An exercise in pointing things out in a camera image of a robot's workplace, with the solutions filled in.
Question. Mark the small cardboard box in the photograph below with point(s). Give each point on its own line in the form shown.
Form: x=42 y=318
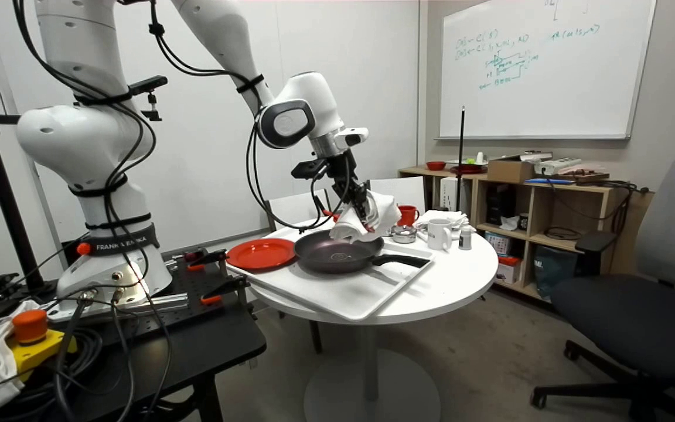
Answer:
x=510 y=170

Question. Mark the stack of books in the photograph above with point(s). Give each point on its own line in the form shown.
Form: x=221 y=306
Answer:
x=564 y=167

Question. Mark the white tray board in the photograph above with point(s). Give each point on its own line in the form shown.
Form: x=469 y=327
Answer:
x=315 y=296

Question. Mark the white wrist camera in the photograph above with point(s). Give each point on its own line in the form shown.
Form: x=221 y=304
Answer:
x=350 y=136

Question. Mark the thin black pole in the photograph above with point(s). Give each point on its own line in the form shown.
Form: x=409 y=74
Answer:
x=462 y=156

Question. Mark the black work table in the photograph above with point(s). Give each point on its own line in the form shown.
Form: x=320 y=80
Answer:
x=197 y=343

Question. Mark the whiteboard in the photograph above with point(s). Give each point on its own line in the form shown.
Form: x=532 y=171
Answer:
x=550 y=72

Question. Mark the red dish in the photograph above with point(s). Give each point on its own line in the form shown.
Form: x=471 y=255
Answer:
x=469 y=167

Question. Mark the orange emergency stop button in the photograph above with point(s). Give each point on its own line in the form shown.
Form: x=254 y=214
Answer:
x=30 y=330

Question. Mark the grey office chair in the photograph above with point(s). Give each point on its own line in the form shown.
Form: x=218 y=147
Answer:
x=634 y=320

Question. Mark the red plate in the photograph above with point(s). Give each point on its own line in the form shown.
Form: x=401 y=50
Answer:
x=259 y=255

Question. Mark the black frying pan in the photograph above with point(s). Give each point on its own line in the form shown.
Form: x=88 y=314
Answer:
x=339 y=255

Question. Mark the wooden shelf unit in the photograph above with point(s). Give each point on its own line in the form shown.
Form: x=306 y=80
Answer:
x=540 y=213

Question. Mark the small silver can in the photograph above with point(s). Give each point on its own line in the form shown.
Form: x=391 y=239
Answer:
x=464 y=238

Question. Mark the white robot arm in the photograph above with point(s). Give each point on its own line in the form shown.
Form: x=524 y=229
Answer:
x=80 y=141

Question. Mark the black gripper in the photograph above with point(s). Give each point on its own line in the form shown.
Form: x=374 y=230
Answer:
x=341 y=174

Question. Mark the round white table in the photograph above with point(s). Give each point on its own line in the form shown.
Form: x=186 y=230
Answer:
x=456 y=283

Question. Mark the black bar camera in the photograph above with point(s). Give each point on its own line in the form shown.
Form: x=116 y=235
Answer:
x=148 y=82

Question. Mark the red cup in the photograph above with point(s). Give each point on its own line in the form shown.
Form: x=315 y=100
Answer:
x=405 y=214

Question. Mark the white mug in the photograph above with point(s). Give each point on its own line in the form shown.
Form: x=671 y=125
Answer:
x=436 y=238

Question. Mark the small red bowl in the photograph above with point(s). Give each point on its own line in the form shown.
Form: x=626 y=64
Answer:
x=434 y=166

